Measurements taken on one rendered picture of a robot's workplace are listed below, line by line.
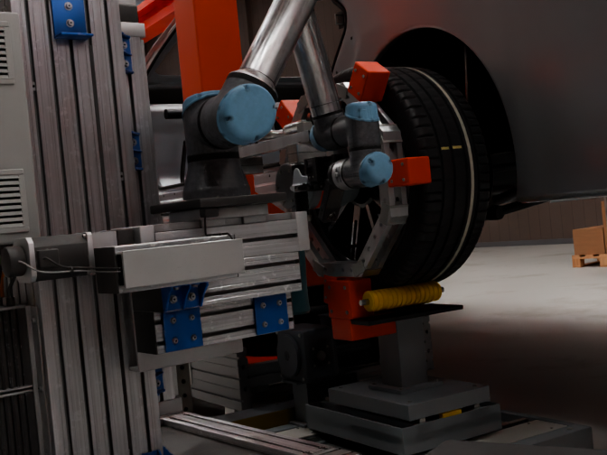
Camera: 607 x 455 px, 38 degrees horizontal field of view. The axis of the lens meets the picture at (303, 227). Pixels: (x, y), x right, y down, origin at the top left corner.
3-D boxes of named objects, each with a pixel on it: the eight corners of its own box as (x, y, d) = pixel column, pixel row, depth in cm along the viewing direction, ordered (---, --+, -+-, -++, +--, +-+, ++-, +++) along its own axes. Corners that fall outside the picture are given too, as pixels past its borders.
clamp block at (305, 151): (327, 161, 226) (325, 140, 226) (297, 162, 221) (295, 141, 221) (317, 162, 230) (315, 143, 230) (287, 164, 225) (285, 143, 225)
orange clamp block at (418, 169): (410, 185, 230) (432, 182, 223) (387, 188, 226) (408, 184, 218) (407, 159, 230) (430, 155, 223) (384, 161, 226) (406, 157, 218)
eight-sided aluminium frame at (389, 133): (415, 275, 230) (396, 69, 229) (396, 278, 226) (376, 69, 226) (307, 274, 276) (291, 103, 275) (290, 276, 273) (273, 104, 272)
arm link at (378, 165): (394, 146, 196) (397, 184, 196) (365, 153, 205) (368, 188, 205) (366, 148, 192) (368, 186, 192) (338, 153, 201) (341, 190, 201)
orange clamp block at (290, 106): (313, 116, 267) (301, 98, 273) (292, 116, 263) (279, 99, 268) (306, 134, 271) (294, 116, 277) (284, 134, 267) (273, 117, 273)
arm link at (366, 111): (329, 107, 203) (333, 154, 203) (356, 99, 193) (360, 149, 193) (356, 107, 207) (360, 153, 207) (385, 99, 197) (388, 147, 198)
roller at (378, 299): (450, 299, 252) (448, 279, 251) (368, 313, 236) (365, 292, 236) (436, 299, 256) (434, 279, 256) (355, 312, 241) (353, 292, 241)
